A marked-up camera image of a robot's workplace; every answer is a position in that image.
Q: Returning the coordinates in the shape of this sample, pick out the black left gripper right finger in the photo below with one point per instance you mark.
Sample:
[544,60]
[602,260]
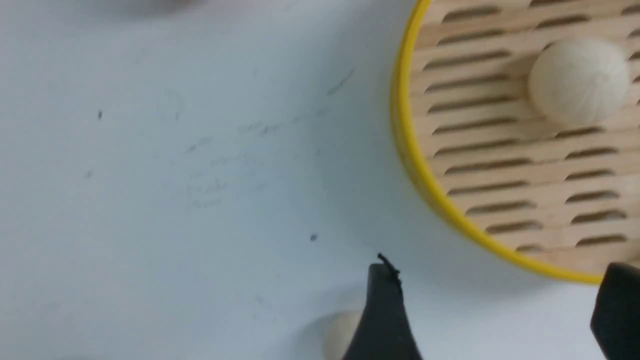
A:
[615,321]

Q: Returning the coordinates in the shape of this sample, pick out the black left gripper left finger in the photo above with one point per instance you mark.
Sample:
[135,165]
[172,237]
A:
[383,331]

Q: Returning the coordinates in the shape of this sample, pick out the white bun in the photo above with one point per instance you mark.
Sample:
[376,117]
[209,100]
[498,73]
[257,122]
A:
[340,334]
[579,81]

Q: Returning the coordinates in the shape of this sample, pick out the yellow rimmed bamboo steamer tray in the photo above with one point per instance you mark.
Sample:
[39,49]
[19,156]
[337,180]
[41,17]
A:
[562,202]

